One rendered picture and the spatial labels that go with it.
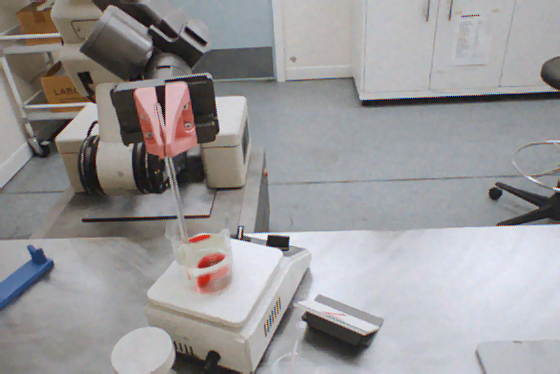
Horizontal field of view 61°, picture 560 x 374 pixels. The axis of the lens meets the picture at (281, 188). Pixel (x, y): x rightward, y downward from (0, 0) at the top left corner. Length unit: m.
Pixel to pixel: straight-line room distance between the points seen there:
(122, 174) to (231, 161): 0.37
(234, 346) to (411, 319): 0.22
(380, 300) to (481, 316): 0.12
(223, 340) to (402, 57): 2.54
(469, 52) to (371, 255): 2.41
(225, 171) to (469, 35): 1.87
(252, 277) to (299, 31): 2.97
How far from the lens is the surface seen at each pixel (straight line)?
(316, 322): 0.58
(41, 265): 0.78
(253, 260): 0.56
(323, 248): 0.70
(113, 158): 1.30
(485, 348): 0.60
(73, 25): 1.32
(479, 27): 2.99
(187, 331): 0.54
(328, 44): 3.45
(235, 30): 3.43
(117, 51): 0.56
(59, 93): 2.81
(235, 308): 0.51
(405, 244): 0.72
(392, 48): 2.90
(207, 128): 0.50
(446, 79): 3.04
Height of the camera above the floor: 1.20
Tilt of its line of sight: 33 degrees down
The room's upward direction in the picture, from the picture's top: 4 degrees counter-clockwise
